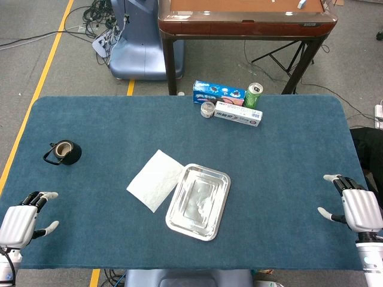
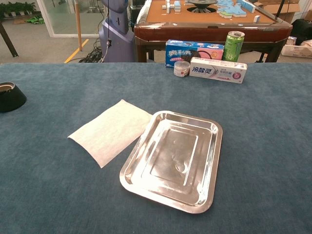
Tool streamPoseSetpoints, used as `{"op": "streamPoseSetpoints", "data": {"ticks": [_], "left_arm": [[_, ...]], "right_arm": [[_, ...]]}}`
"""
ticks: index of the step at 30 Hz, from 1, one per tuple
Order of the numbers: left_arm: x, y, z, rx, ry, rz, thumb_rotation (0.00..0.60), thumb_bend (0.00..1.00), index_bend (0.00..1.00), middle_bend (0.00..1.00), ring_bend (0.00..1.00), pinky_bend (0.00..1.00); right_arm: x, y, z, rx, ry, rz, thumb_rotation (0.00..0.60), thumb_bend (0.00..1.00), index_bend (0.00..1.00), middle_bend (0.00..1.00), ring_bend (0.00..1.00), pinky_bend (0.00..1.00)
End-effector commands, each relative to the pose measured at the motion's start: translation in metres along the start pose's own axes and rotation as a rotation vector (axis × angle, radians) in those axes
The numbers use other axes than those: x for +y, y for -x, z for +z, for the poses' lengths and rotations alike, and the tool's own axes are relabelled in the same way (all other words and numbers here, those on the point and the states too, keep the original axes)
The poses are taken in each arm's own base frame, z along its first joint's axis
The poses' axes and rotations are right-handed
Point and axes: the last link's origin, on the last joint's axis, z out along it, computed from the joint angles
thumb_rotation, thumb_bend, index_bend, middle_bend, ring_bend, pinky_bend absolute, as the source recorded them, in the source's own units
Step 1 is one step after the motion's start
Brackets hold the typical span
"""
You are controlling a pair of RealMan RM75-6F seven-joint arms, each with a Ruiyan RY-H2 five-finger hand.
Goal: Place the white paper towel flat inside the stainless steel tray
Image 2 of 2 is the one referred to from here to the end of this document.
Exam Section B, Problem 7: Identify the white paper sheet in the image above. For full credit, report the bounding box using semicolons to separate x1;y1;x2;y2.
67;98;153;169

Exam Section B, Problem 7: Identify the silver metal tray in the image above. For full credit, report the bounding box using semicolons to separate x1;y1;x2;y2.
119;110;224;215

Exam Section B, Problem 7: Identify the small round white tin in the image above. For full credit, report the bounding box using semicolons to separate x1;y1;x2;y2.
173;60;191;78

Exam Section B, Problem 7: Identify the blue Oreo cookie box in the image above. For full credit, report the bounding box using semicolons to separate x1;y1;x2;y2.
165;39;225;68

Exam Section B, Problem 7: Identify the white toothpaste box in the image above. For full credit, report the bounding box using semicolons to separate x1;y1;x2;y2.
189;57;248;84

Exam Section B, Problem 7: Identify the brown mahjong table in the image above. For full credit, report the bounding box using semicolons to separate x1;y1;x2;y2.
134;0;293;63

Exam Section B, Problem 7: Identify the green drink can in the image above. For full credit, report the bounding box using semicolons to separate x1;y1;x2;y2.
222;31;245;63

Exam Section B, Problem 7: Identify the small mahjong tile cluster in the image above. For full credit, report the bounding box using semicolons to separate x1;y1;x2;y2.
162;0;182;13

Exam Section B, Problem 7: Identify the white framed glass partition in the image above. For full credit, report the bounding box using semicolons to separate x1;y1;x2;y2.
36;0;104;39

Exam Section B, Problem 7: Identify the wooden pole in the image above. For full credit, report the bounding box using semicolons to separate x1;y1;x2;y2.
74;0;83;51

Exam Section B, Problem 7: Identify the black mahjong table dome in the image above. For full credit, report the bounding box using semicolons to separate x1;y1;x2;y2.
186;0;218;13

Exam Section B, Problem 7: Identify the blue mahjong tile heap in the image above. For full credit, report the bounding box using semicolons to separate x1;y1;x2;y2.
216;0;247;19

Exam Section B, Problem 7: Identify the white plastic basket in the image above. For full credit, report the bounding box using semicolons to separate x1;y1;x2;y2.
281;44;312;59

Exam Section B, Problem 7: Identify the green floor item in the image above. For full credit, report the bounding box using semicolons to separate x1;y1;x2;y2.
25;14;46;25

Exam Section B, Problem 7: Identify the black stand pole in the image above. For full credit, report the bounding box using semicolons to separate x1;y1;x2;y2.
275;0;286;20

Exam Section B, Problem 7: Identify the dark table leg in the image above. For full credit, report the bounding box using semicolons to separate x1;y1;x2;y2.
0;19;20;58

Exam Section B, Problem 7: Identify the black bag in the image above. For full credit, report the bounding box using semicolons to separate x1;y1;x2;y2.
291;19;312;46

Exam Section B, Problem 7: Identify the cardboard box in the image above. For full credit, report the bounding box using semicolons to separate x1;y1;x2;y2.
253;0;301;24

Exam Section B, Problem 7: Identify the row of potted plants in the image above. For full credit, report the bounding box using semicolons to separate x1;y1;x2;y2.
0;1;37;18

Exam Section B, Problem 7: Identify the black floor cable bundle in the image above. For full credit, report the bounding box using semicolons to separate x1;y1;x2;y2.
78;38;106;63

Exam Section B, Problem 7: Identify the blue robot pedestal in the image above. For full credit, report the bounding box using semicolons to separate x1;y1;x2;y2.
98;0;135;63

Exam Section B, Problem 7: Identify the long mahjong tile wall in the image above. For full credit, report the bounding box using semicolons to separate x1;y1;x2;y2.
237;0;256;14

